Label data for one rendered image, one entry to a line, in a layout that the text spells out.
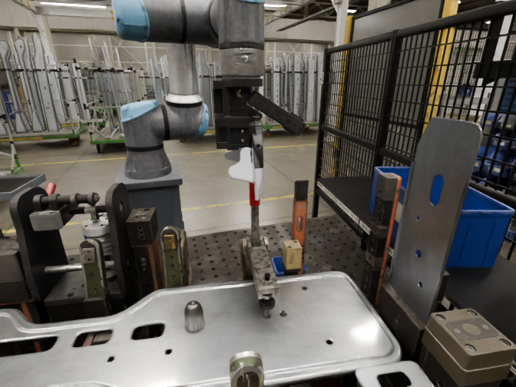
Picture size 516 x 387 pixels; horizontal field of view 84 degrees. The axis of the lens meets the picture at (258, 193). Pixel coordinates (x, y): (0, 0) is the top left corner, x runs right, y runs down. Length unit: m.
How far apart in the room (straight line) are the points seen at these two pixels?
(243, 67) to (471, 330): 0.52
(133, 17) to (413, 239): 0.60
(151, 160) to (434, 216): 0.78
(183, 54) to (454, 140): 0.73
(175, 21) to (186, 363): 0.54
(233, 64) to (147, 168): 0.56
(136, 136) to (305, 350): 0.75
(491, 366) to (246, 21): 0.60
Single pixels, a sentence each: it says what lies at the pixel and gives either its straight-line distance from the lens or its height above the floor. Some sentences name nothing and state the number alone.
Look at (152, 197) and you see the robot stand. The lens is 0.98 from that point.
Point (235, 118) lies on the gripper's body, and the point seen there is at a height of 1.33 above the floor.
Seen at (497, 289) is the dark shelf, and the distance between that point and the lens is 0.72.
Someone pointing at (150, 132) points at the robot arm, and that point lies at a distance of 0.97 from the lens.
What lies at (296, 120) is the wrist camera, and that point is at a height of 1.32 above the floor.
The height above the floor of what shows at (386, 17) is 1.89.
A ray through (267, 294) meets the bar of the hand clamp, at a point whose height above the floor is 1.05.
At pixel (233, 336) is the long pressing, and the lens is 0.53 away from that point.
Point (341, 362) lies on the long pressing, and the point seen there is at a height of 1.00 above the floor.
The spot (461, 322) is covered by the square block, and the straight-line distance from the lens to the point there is 0.55.
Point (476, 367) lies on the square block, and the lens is 0.54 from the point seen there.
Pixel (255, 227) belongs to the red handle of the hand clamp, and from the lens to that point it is 0.60.
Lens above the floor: 1.39
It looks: 21 degrees down
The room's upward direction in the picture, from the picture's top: straight up
